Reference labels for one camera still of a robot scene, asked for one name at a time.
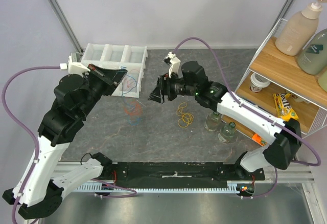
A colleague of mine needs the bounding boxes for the white yogurt cup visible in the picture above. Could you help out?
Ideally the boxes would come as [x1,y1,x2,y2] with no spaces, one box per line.
[250,73,271,93]

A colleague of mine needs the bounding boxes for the white compartment tray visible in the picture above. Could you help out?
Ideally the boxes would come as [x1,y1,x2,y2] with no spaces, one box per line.
[81,43,148,98]

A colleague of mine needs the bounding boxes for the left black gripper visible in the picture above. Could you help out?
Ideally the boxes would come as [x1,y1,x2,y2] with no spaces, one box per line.
[78,63,128,118]

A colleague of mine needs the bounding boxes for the yellow thin cable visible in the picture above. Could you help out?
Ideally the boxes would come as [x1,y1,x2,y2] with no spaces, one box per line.
[176,102,194,128]

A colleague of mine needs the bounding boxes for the white cable duct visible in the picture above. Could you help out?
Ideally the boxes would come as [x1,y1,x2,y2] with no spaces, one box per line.
[74,182,250,194]

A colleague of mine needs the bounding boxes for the orange snack box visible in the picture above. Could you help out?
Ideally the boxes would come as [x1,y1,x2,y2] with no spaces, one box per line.
[252,133,267,147]

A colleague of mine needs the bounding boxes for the green soap bottle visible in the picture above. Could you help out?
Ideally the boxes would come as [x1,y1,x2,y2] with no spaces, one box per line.
[297,29,326,75]

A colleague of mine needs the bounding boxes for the beige pump bottle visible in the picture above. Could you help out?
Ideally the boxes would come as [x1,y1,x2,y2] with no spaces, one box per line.
[275,0,326,56]

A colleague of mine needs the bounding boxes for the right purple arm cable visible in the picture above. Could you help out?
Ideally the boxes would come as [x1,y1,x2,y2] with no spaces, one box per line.
[174,37,322,198]

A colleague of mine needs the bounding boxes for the yellow candy bag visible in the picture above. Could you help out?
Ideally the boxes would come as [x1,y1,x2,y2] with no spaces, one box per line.
[273,93,299,121]

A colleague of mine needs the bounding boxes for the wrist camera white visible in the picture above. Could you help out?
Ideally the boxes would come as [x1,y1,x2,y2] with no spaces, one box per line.
[59,53,90,76]
[163,52,181,78]

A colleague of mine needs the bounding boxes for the white wire shelf rack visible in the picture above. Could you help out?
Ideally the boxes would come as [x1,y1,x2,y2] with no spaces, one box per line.
[234,18,326,147]

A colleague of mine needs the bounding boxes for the glass bottle green cap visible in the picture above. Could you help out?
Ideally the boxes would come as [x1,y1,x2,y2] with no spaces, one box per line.
[204,111,221,131]
[218,122,236,144]

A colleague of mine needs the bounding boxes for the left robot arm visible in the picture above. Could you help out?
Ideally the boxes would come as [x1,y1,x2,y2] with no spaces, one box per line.
[3,64,127,222]

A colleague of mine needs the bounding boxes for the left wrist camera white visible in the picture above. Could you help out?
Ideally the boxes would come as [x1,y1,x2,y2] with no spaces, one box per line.
[59,53,90,76]

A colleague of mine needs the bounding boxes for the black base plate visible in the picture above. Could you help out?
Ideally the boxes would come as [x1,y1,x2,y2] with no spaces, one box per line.
[99,162,265,189]

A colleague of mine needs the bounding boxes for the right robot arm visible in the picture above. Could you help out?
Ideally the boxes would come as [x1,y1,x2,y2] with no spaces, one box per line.
[149,61,301,180]

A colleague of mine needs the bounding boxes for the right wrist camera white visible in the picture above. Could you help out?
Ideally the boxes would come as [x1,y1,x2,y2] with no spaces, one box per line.
[163,52,181,78]

